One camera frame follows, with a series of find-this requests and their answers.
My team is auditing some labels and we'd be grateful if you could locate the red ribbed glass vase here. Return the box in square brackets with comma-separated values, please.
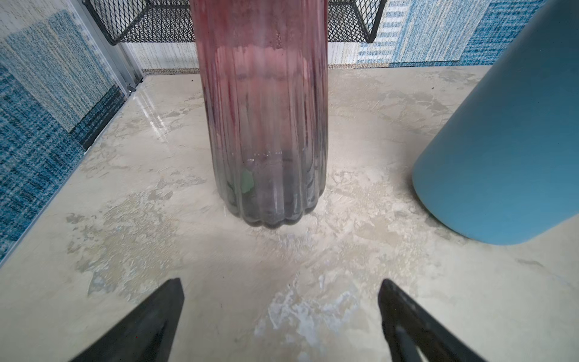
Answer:
[189, 0, 330, 229]

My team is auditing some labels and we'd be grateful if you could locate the blue ceramic vase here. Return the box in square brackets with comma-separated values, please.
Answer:
[412, 1, 578, 245]

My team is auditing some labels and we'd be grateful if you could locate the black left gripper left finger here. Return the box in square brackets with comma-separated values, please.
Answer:
[72, 278, 185, 361]

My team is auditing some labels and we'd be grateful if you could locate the black wire mesh shelf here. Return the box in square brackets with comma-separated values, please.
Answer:
[82, 1, 386, 47]

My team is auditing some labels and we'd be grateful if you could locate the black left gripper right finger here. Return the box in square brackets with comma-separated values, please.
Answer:
[378, 279, 484, 361]

